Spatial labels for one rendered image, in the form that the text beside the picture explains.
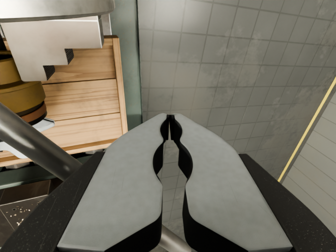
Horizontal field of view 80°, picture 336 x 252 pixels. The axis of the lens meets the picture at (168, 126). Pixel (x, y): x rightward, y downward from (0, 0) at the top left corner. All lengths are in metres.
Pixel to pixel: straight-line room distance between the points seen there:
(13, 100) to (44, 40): 0.09
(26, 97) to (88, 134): 0.32
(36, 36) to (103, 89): 0.29
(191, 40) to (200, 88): 0.40
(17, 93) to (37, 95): 0.03
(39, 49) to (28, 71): 0.03
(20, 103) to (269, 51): 1.89
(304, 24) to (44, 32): 2.08
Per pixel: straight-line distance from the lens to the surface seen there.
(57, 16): 0.20
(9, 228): 0.75
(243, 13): 1.76
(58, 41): 0.29
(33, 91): 0.33
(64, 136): 0.62
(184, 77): 1.63
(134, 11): 0.88
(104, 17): 0.54
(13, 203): 0.60
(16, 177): 0.70
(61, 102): 0.57
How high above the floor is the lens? 1.40
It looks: 52 degrees down
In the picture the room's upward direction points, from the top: 148 degrees clockwise
